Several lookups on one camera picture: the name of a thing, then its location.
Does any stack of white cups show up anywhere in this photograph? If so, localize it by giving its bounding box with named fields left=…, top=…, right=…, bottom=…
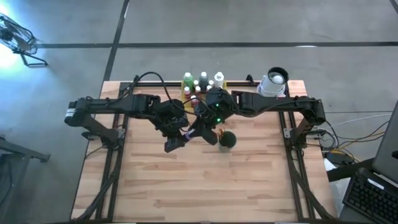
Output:
left=256, top=66, right=290, bottom=98

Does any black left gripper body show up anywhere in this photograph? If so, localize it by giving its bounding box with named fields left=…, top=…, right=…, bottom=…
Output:
left=155, top=116, right=190, bottom=141

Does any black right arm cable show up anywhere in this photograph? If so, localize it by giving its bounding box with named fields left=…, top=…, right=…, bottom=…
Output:
left=231, top=99, right=299, bottom=119

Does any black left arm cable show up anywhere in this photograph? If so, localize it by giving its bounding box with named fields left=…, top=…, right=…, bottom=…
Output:
left=119, top=71, right=200, bottom=116

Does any yellow cable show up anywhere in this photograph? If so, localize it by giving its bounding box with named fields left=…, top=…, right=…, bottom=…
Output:
left=335, top=132, right=388, bottom=150

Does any dark green plastic cup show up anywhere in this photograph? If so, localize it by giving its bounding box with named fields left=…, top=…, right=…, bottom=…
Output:
left=218, top=130, right=238, bottom=150

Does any black floor stand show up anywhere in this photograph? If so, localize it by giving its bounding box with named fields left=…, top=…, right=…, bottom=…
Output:
left=0, top=136, right=51, bottom=224

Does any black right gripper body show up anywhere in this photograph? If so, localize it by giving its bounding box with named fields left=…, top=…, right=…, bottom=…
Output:
left=189, top=105, right=226, bottom=131

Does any black power brick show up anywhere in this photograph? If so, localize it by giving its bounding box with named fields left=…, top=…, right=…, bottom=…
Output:
left=325, top=151, right=352, bottom=167

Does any black keyboard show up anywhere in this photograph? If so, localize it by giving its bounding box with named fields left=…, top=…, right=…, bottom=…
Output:
left=341, top=167, right=398, bottom=224

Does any yellow plastic tray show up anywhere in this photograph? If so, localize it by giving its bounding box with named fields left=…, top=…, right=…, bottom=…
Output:
left=180, top=80, right=228, bottom=114

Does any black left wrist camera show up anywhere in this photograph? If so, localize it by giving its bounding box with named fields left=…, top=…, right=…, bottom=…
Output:
left=160, top=100, right=186, bottom=121

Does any green paint bottle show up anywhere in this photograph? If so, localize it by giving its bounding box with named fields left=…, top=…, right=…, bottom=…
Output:
left=182, top=72, right=194, bottom=91

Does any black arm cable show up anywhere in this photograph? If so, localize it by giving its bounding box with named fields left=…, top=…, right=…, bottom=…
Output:
left=119, top=71, right=200, bottom=116
left=231, top=99, right=299, bottom=119

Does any black clamp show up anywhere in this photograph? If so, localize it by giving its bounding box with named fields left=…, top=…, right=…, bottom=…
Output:
left=245, top=73, right=259, bottom=86

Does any white cable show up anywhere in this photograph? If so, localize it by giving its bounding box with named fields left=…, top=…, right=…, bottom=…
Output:
left=326, top=112, right=393, bottom=128

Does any black wire floor fan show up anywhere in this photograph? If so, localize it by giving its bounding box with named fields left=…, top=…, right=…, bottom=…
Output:
left=0, top=12, right=49, bottom=68

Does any white paint bottle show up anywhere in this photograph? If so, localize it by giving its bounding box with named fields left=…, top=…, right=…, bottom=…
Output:
left=213, top=71, right=225, bottom=90

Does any tall dark grey paint bottle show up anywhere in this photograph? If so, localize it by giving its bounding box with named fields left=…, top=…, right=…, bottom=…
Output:
left=198, top=71, right=210, bottom=91

